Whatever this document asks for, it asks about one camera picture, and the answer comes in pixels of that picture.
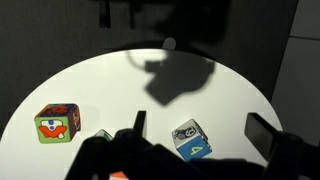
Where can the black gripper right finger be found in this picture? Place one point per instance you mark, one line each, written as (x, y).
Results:
(263, 135)

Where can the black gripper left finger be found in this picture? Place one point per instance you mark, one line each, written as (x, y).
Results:
(140, 123)

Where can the green orange purple picture block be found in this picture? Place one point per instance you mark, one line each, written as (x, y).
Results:
(55, 126)

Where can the small white round knob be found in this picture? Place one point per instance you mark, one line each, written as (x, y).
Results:
(169, 43)

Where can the black spring clamp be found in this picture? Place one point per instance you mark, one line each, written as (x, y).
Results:
(104, 15)

